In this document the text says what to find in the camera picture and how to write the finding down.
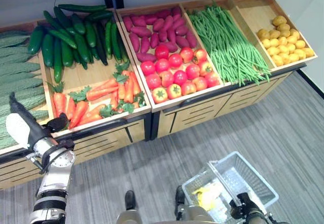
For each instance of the dark right robot foot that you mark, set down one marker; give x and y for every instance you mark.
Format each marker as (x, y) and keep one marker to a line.
(180, 198)

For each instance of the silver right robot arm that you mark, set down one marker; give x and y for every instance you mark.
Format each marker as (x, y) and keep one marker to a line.
(257, 220)

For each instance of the orange carrot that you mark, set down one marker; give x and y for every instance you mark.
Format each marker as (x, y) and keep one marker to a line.
(125, 73)
(95, 110)
(135, 82)
(136, 105)
(106, 83)
(78, 113)
(101, 100)
(71, 108)
(114, 102)
(121, 91)
(129, 89)
(59, 103)
(101, 93)
(89, 119)

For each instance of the dark robot foot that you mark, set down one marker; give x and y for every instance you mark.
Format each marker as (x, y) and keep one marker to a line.
(130, 200)
(180, 198)

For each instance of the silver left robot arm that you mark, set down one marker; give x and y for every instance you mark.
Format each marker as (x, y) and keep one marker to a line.
(58, 176)

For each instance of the red tomato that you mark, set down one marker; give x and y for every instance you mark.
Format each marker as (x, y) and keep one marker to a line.
(200, 56)
(205, 68)
(175, 60)
(159, 95)
(148, 68)
(200, 83)
(162, 52)
(188, 88)
(180, 77)
(174, 91)
(186, 54)
(162, 65)
(153, 81)
(212, 79)
(193, 71)
(166, 78)

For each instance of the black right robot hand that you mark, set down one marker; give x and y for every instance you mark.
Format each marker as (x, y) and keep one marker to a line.
(244, 206)

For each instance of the heap of green beans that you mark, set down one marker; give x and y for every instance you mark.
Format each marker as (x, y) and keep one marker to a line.
(222, 39)

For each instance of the green bitter melon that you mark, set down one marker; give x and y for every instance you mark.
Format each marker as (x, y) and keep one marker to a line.
(14, 51)
(19, 68)
(12, 41)
(17, 78)
(27, 92)
(40, 114)
(15, 58)
(14, 33)
(6, 141)
(21, 85)
(3, 124)
(31, 103)

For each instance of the silver left robot leg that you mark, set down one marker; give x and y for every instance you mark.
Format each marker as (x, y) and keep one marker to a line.
(129, 217)

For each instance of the wooden display stand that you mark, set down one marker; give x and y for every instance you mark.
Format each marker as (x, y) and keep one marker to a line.
(200, 115)
(101, 141)

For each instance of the green cucumber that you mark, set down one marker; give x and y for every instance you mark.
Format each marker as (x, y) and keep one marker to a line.
(67, 54)
(123, 50)
(90, 34)
(78, 23)
(51, 20)
(78, 56)
(47, 50)
(100, 15)
(35, 40)
(62, 38)
(82, 47)
(116, 42)
(58, 61)
(62, 17)
(82, 7)
(101, 47)
(108, 39)
(95, 53)

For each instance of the silver robot leg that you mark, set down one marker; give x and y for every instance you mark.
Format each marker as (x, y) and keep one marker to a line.
(195, 215)
(129, 217)

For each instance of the yellow vegetable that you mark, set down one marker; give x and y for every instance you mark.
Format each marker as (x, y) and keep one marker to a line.
(206, 196)

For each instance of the white plastic shopping basket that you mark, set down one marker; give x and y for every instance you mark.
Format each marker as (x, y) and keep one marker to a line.
(243, 178)

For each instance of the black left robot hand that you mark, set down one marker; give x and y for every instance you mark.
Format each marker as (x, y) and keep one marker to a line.
(35, 131)

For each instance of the dark left robot foot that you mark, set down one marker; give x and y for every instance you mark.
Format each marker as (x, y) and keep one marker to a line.
(130, 200)

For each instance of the silver right robot leg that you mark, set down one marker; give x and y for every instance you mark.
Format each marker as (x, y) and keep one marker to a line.
(195, 215)

